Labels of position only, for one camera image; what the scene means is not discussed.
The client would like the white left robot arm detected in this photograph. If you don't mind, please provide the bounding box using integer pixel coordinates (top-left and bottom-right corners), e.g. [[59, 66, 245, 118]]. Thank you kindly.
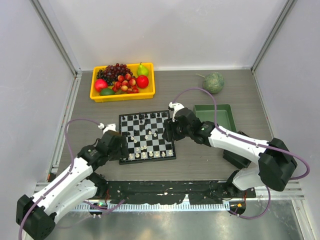
[[16, 129, 129, 240]]

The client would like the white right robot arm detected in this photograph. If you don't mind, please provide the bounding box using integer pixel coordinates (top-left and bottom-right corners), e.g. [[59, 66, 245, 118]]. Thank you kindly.
[[163, 103, 297, 197]]

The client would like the black white chessboard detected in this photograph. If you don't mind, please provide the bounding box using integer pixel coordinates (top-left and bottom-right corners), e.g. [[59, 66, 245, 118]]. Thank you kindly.
[[118, 110, 177, 165]]

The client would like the green plastic tray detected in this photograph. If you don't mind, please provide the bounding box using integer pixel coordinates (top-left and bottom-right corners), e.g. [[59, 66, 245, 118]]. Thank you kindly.
[[193, 104, 237, 132]]

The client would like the yellow plastic fruit bin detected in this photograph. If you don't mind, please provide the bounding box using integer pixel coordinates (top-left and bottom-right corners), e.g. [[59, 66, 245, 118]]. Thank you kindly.
[[90, 62, 156, 103]]

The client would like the green round melon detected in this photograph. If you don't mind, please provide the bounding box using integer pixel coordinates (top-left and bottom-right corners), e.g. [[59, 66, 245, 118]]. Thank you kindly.
[[196, 72, 225, 94]]

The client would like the green lime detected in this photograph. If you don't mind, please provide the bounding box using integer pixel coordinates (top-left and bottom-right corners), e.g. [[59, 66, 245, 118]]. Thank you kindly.
[[99, 88, 115, 96]]

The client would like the red apple right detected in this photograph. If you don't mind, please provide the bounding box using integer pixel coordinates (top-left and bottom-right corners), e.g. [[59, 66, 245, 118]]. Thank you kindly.
[[136, 75, 149, 89]]

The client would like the red apple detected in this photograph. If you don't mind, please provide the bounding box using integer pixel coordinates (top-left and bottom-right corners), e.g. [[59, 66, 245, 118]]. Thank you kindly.
[[94, 78, 108, 93], [136, 75, 149, 89]]

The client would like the red apple left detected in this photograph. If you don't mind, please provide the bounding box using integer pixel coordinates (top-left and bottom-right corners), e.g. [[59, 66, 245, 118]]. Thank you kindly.
[[94, 78, 108, 93]]

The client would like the red cherry cluster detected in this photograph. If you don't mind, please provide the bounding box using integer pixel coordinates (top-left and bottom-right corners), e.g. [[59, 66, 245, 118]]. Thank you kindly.
[[112, 73, 140, 94]]

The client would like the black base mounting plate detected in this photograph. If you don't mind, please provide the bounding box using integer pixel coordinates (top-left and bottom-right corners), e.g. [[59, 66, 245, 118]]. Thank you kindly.
[[89, 180, 257, 205]]

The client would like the green pear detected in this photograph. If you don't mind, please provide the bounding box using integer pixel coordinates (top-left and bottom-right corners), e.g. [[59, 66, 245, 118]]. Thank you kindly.
[[136, 63, 149, 76]]

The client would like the dark red grape bunch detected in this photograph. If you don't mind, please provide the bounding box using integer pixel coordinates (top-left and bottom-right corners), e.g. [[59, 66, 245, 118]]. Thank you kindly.
[[96, 63, 133, 86]]

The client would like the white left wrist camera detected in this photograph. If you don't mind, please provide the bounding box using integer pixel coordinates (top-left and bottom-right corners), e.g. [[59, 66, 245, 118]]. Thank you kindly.
[[98, 123, 118, 135]]

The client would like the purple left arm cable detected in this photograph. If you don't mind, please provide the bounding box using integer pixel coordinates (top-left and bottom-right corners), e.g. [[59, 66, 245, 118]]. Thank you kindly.
[[18, 118, 126, 240]]

